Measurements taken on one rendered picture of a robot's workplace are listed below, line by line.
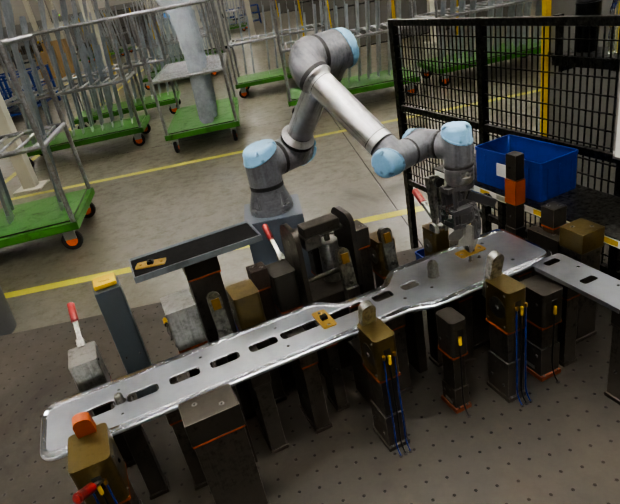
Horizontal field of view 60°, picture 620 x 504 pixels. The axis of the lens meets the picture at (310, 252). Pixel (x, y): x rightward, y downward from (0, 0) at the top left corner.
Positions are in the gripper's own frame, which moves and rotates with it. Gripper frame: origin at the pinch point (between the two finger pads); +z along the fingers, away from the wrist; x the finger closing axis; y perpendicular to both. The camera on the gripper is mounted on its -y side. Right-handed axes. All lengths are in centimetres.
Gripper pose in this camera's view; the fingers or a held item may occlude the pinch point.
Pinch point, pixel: (470, 245)
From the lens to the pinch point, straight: 157.9
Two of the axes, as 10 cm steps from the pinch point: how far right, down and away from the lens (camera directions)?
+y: -9.0, 3.3, -2.8
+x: 3.9, 3.5, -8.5
